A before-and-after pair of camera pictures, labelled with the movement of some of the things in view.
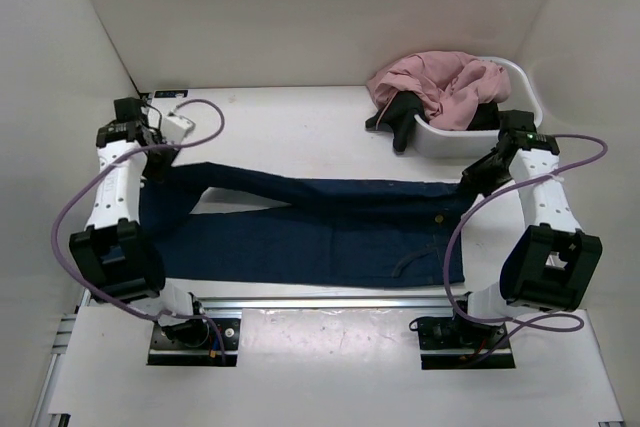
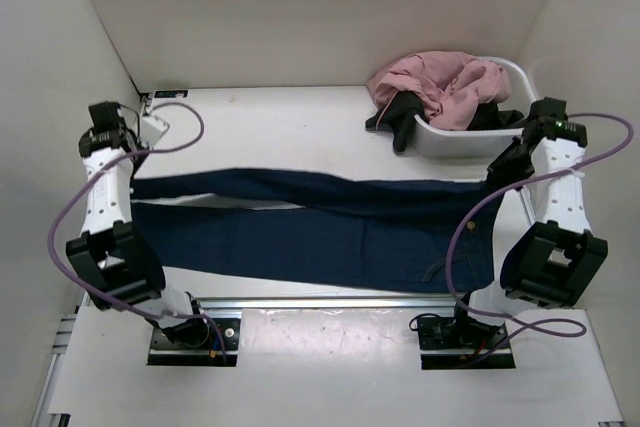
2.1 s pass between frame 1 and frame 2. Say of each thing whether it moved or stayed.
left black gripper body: moved
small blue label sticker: stayed
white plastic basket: stayed
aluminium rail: stayed
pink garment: stayed
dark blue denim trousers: moved
